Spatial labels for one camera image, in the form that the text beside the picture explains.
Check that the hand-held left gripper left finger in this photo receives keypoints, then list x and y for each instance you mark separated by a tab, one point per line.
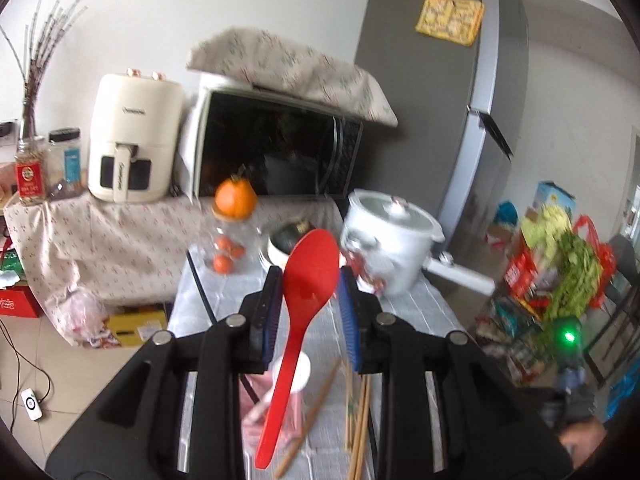
272	310

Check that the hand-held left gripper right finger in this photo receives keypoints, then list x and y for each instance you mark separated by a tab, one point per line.
350	320

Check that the red rice spoon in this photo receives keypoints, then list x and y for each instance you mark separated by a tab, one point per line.
310	270

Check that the wooden chopstick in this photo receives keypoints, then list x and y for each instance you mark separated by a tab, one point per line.
357	440
310	417
365	410

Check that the pink utensil holder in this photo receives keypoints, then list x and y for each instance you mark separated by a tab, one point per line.
255	410

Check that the person's right hand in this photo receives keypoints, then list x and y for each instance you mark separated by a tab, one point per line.
582	440

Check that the white bowl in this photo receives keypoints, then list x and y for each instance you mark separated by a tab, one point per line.
275	255

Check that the black chair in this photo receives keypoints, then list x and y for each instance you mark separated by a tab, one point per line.
617	300

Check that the leafy green vegetables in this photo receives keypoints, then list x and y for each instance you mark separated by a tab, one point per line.
575	275

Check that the tangerine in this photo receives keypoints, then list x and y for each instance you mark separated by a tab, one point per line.
221	263
237	251
223	244

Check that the green kabocha squash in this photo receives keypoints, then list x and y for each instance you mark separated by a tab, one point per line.
287	235

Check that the blue plastic bag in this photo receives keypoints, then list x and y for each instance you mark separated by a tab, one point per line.
625	395

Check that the clear glass jar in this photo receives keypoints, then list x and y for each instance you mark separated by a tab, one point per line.
250	235

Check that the red plastic bag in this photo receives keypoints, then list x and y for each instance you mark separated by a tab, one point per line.
602	265

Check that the white electric pot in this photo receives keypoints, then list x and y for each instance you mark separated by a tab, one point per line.
400	250

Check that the glass pot lid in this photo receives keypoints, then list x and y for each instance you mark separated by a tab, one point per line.
395	212

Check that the orange pumpkin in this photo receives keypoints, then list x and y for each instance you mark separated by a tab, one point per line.
236	197

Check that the napa cabbage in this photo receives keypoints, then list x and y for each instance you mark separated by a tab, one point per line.
547	225

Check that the yellow box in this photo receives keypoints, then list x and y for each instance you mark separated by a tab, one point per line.
135	327

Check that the blue carton box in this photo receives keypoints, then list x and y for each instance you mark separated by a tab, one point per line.
552	195

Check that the black microwave oven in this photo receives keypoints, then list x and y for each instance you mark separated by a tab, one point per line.
270	145

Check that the floral cabinet cloth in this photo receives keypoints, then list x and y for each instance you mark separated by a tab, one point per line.
100	240

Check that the clear plastic bag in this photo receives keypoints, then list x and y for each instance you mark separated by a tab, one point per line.
75	315

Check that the grey refrigerator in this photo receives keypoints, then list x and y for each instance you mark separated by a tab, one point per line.
425	125

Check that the cream air fryer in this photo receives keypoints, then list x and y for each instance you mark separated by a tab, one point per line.
135	125

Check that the floral microwave cover cloth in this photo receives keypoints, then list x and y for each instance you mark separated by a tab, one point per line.
280	65

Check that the blue label plastic jar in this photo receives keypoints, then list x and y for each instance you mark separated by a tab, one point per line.
66	165

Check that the red box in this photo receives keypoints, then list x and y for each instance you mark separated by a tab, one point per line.
17	302

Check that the red label glass jar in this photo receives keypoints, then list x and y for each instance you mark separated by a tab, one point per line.
31	175

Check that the yellow pot holder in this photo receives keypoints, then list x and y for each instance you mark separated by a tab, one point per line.
450	17

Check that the dry branches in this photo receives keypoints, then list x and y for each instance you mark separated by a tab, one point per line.
35	60

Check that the white floor switch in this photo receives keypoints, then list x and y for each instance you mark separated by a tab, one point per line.
32	405

